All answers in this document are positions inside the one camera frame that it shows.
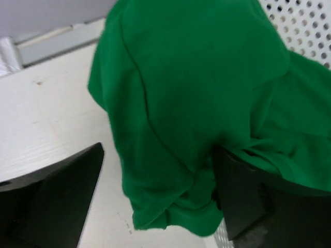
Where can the white perforated plastic basket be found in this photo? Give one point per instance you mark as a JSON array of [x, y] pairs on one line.
[[303, 25]]

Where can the green t shirt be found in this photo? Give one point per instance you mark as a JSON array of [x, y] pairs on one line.
[[177, 77]]

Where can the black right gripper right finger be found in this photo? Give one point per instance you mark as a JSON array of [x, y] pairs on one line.
[[261, 209]]

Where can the aluminium table edge rail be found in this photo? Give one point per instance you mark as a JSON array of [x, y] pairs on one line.
[[27, 50]]

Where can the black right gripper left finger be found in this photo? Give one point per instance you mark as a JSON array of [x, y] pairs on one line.
[[48, 207]]

